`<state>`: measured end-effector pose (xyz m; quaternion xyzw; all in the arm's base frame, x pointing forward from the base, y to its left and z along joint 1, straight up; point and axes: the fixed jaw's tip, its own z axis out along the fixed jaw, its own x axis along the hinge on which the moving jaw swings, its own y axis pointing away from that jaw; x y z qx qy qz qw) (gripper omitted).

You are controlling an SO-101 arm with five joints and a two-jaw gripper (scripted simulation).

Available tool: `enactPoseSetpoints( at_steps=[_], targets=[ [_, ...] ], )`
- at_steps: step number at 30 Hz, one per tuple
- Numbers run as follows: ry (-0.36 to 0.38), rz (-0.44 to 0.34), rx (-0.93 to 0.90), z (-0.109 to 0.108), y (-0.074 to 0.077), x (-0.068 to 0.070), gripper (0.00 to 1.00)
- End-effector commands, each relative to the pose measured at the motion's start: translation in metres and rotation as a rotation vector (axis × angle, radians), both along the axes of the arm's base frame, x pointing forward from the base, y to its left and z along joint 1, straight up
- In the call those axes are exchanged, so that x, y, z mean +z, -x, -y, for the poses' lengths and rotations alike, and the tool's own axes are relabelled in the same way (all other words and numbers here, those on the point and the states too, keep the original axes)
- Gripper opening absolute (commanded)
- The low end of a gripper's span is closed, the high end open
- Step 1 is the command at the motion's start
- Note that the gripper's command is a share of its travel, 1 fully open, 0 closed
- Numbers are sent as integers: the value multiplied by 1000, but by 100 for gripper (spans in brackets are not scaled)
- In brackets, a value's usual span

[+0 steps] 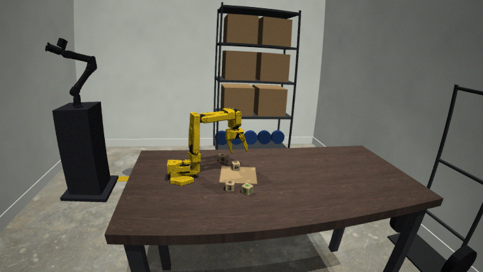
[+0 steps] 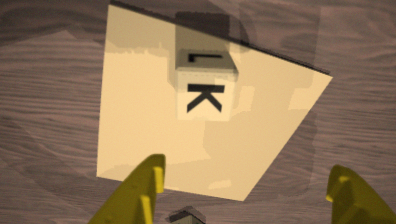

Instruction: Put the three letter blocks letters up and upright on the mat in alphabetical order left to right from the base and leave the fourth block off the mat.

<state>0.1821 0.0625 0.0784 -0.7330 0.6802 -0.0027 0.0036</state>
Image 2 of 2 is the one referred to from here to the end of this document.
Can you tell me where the cream letter block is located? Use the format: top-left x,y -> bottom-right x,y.
170,215 -> 203,224
175,49 -> 239,121

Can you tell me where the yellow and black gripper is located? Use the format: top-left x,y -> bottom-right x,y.
87,153 -> 396,224

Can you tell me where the beige flat mat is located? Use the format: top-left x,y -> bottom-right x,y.
97,4 -> 332,201

